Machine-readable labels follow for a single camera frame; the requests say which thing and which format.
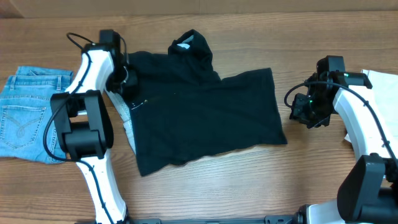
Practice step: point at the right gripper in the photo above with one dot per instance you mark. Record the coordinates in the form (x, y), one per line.
(299, 109)

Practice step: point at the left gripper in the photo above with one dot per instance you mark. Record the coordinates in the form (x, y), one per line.
(131, 88)

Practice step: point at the black shorts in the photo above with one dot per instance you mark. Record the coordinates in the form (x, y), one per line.
(181, 110)

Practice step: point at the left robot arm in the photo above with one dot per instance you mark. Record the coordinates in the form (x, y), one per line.
(83, 126)

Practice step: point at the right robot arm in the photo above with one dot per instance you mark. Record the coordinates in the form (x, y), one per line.
(369, 192)

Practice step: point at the white folded garment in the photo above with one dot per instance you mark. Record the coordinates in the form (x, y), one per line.
(382, 98)

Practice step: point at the blue denim jeans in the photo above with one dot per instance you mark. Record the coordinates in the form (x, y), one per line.
(25, 111)

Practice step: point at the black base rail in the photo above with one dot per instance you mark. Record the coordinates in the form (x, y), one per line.
(268, 219)

